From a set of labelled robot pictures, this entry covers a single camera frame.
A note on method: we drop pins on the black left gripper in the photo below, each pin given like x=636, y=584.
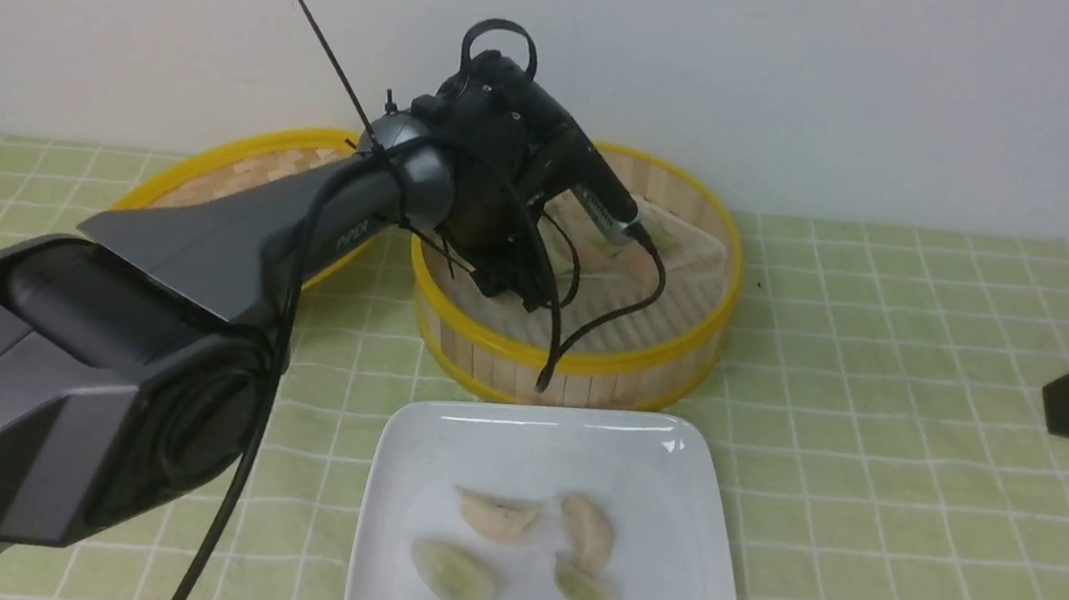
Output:
x=510, y=147

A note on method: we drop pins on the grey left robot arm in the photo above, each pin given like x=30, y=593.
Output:
x=137, y=356

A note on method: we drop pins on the white dumpling on plate left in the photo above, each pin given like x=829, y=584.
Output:
x=502, y=520

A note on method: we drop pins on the white dumpling on plate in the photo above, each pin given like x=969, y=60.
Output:
x=590, y=532
x=502, y=520

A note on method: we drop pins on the white dumpling on plate right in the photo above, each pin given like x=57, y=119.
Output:
x=590, y=532

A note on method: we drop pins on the green dumpling on plate left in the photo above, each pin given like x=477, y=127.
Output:
x=452, y=572

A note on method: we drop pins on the small green dumpling on plate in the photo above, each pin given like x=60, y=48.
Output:
x=574, y=583

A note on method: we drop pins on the white square plate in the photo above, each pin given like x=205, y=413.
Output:
x=651, y=473

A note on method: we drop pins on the white steamer liner cloth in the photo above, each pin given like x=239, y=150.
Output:
x=612, y=276

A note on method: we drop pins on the bamboo steamer basket yellow rim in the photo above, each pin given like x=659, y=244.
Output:
x=646, y=360

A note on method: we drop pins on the bamboo steamer lid yellow rim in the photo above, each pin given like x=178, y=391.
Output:
x=241, y=165

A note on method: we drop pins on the black cable tie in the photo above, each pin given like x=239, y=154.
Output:
x=343, y=78

